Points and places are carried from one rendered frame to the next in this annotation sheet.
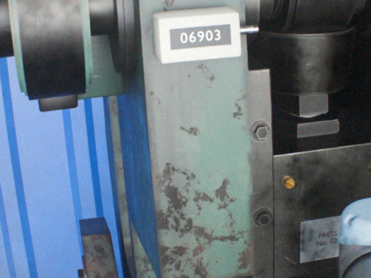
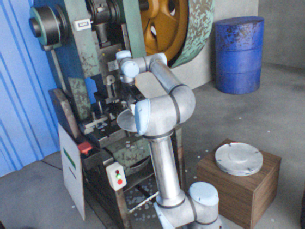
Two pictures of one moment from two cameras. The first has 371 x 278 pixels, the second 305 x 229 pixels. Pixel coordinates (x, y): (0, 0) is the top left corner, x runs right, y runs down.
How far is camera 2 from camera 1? 0.66 m
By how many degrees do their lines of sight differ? 23
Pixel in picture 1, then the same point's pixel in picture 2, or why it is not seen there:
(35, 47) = (48, 31)
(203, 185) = (88, 55)
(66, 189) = (32, 93)
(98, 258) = (59, 94)
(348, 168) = (114, 50)
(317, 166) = (108, 50)
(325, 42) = (104, 25)
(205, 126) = (86, 43)
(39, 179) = (23, 92)
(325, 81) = (105, 33)
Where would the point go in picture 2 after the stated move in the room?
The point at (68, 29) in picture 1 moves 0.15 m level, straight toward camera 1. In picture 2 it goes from (54, 27) to (65, 29)
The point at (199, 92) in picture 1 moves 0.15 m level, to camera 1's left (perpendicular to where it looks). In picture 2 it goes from (84, 36) to (52, 43)
